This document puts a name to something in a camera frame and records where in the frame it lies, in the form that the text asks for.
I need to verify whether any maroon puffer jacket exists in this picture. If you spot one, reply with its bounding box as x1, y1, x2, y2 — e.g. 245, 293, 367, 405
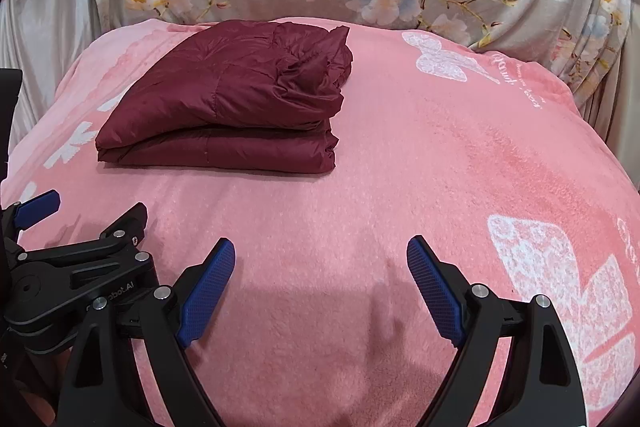
96, 20, 352, 174

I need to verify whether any silver grey curtain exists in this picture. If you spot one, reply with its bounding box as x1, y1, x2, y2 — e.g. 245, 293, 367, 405
1, 0, 100, 148

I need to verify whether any pink fleece blanket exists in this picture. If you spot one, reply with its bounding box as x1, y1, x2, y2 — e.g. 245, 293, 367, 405
2, 21, 639, 426

